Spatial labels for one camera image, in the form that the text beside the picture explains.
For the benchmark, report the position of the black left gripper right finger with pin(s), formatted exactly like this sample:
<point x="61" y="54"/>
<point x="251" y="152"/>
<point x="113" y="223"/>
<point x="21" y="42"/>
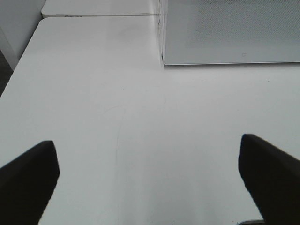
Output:
<point x="272" y="177"/>

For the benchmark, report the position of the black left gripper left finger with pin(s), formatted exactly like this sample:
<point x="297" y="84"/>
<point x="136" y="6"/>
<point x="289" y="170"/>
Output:
<point x="27" y="184"/>

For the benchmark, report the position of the white microwave door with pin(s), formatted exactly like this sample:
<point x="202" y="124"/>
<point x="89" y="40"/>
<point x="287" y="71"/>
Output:
<point x="196" y="32"/>

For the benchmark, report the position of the white microwave oven body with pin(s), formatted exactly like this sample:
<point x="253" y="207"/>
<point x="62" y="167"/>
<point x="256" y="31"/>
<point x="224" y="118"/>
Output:
<point x="160" y="11"/>

